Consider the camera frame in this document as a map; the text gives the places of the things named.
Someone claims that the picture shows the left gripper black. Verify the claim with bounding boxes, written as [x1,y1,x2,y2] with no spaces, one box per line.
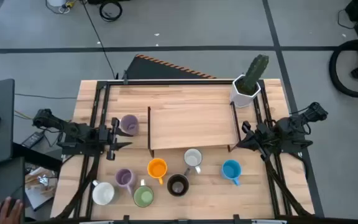
[99,117,134,161]

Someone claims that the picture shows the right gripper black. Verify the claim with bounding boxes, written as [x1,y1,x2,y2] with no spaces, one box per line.
[230,121,273,162]

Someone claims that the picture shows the lilac ribbed mug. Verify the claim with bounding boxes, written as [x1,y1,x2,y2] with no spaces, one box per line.
[114,168,137,195]

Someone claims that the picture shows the orange mug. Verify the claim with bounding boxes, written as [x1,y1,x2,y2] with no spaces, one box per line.
[147,157,168,186]

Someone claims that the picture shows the white mug blue pattern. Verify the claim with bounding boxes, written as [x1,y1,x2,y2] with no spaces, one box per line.
[183,148,203,175]

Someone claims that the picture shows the plain white mug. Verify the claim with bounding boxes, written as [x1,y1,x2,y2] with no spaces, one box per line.
[91,179,116,206]

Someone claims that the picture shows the green mug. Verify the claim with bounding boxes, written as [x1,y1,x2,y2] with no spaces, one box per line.
[132,179,155,208]

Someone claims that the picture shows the brown teal glazed mug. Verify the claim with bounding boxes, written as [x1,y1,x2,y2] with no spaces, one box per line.
[167,167,191,197]

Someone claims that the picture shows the white hexagonal plant pot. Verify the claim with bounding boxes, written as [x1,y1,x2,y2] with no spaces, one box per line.
[229,74,262,109]

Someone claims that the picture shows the wooden shelf riser black legs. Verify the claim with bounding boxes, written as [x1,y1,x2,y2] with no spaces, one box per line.
[147,104,242,158]

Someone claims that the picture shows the green cactus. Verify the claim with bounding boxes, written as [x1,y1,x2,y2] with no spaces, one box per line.
[242,54,270,94]

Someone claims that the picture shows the black ramp orange striped edge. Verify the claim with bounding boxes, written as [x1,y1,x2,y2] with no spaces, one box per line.
[125,54,218,80]

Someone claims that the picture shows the black power adapter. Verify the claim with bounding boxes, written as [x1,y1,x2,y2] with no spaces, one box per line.
[21,131,45,149]

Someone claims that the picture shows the pile of papers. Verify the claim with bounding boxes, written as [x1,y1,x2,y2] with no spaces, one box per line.
[24,166,58,212]

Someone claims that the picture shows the black computer mouse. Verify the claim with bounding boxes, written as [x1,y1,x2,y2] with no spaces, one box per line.
[0,196,18,217]

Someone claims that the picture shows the person's hand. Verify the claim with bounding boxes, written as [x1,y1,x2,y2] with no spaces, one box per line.
[0,196,24,224]

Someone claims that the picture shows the black aluminium table frame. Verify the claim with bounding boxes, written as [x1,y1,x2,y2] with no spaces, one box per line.
[54,79,315,224]

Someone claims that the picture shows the thin black floor cable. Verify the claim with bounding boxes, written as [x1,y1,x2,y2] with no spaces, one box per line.
[14,93,78,100]

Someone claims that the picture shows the long black floor cable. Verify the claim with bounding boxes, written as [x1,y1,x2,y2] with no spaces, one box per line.
[80,0,117,79]

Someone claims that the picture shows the yellow cable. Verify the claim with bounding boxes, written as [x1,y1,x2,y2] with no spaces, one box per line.
[14,109,35,121]

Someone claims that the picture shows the orange vacuum with hose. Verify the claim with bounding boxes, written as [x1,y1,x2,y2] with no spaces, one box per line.
[328,39,358,99]

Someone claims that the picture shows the coiled black cable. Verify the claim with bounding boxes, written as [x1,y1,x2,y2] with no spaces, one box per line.
[99,1,123,22]

